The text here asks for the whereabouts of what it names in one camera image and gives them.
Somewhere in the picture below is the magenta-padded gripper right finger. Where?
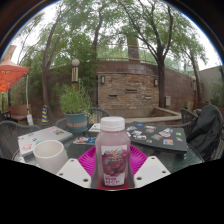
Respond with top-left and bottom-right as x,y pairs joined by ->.
128,145 -> 172,188

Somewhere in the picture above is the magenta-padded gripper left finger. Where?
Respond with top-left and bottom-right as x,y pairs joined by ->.
55,146 -> 99,190

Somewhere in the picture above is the pink juice bottle white cap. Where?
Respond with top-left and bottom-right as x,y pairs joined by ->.
94,116 -> 132,188

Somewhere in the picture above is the white ceramic cup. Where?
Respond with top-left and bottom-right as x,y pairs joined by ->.
32,139 -> 69,174

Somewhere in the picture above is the dark laptop with stickers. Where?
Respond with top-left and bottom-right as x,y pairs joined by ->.
125,121 -> 189,155

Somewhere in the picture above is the silver laptop with stickers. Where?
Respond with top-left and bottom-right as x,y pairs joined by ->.
17,125 -> 74,158

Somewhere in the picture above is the white paper booklet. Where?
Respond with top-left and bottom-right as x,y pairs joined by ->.
88,123 -> 101,133

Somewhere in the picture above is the blue yellow striped cone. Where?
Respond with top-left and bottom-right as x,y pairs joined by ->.
41,104 -> 50,124

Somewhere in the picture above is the black backpack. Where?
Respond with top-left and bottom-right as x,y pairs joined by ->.
186,104 -> 224,161

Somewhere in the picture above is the green plant in blue pot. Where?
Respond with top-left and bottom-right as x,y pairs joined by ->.
54,81 -> 94,132

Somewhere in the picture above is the dark patio chair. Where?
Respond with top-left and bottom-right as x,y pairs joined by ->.
0,109 -> 11,123

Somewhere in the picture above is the orange patio umbrella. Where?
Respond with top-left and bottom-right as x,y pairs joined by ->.
0,57 -> 30,94

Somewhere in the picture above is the white wall utility box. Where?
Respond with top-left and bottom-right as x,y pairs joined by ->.
164,95 -> 172,108

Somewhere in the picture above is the brown globe lamp post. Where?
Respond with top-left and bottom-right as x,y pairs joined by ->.
70,58 -> 81,93
190,75 -> 198,111

